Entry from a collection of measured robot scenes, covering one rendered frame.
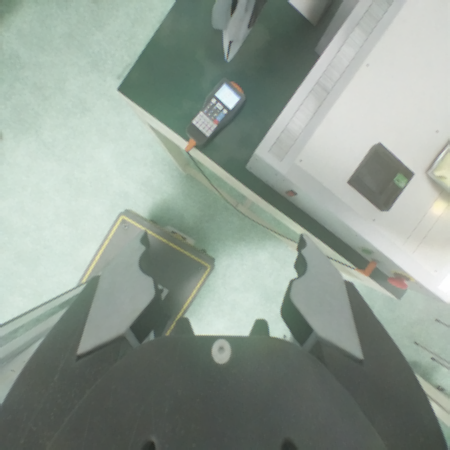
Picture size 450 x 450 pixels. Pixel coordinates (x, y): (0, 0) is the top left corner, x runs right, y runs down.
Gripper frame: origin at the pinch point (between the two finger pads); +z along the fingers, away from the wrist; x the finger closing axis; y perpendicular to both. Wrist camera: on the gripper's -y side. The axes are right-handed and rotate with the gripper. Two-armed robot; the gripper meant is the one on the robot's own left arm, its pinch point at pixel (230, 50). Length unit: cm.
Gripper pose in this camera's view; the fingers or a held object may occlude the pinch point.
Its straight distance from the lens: 44.0
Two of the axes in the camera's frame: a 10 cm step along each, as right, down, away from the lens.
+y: -6.1, 7.6, -2.4
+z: -2.3, 1.3, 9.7
